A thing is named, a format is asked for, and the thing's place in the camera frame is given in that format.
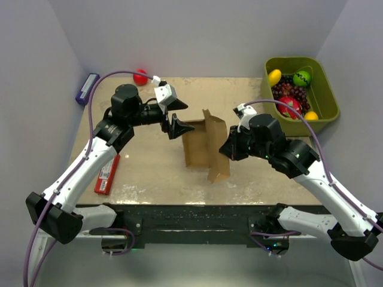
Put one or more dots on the aluminium rail frame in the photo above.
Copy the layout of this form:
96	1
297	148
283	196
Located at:
349	226

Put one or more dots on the brown cardboard box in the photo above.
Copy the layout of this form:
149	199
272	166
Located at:
201	147

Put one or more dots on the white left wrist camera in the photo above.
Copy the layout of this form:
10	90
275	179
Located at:
165	95

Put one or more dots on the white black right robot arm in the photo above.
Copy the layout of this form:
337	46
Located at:
351	228

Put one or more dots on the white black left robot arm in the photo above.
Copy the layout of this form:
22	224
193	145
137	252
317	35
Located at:
54	210

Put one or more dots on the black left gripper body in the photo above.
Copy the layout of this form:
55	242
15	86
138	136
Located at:
151	115

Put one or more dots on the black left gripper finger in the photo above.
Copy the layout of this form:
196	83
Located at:
175	105
177	128

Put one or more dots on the small orange fruit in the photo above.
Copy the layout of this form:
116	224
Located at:
311	116

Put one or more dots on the dark red grapes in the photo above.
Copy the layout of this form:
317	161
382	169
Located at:
287	88

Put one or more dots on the green plastic bin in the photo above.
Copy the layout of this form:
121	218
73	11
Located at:
320	95

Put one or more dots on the red dragon fruit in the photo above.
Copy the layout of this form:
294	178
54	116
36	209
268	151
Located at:
290	108

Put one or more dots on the yellow lemon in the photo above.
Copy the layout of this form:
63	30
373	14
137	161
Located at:
274	77

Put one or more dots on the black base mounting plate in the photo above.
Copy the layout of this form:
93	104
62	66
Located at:
198	225

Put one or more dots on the green striped toy ball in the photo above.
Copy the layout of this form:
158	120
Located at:
302	78

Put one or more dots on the purple rectangular box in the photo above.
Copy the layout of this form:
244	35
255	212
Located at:
82	97

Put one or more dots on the red rectangular box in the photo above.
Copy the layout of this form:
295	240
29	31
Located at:
106	176

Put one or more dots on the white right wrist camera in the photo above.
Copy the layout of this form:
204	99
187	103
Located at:
244	113

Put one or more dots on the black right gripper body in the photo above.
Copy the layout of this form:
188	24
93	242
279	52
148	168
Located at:
248	146

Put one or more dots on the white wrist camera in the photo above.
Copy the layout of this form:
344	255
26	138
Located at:
165	95
244	113

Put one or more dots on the red tomato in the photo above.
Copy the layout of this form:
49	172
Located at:
139	78

